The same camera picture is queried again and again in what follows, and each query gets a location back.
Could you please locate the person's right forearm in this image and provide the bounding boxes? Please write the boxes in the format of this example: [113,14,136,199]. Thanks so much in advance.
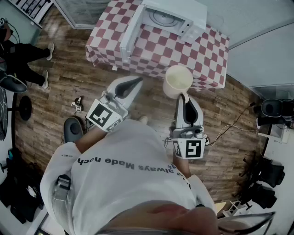
[176,157,192,179]

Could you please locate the white shelf unit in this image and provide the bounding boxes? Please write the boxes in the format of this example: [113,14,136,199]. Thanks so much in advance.
[17,0,53,26]

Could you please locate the black bags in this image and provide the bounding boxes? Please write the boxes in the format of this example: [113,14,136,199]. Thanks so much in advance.
[0,146,45,225]

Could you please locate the small white floor device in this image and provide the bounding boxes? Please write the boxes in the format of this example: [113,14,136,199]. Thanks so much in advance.
[70,96,84,112]

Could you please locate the person's left forearm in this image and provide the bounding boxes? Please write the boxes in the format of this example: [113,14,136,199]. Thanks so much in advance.
[75,125,108,154]

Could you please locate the small white rack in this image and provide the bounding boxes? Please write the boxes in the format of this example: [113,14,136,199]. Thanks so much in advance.
[222,199,248,218]

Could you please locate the black grey chair seat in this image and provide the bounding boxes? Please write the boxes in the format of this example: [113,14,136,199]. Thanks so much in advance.
[0,73,28,94]

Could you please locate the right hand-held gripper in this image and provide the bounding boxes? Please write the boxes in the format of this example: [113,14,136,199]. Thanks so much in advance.
[170,93,207,160]

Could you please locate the red white checkered tablecloth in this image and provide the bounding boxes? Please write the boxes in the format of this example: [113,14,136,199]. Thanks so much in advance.
[85,0,230,92]

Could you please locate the black round stool base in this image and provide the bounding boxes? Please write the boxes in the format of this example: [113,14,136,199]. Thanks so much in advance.
[19,95,32,121]

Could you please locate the black office chair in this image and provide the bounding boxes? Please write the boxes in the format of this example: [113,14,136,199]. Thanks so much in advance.
[232,151,286,210]

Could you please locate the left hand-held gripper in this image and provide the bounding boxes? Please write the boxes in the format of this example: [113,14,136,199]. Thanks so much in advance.
[86,77,144,133]

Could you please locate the person's head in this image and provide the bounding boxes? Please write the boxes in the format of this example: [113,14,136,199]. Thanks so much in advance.
[95,199,219,235]

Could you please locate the person's eyeglasses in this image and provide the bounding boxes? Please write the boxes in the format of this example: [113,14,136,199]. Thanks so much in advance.
[217,211,276,235]

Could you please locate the person's white printed t-shirt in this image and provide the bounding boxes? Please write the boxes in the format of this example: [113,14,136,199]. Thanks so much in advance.
[40,119,218,235]

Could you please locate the thin floor cable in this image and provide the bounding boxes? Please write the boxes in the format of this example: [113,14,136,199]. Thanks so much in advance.
[206,102,260,147]

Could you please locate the black stool seat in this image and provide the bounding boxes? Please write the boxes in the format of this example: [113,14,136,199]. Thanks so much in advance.
[63,117,84,143]

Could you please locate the cream white cup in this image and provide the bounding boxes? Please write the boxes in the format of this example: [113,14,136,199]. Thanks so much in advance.
[162,65,193,103]

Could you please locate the white louvred panel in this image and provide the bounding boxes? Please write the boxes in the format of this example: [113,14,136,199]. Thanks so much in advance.
[54,0,111,29]

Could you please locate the black padded chair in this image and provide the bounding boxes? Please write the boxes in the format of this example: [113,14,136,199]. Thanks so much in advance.
[254,98,294,127]

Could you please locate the black chest strap buckle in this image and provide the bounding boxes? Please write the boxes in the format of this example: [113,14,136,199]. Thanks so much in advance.
[57,174,72,191]

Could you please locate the white microwave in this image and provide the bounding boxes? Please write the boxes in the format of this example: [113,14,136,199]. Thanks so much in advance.
[119,0,209,65]

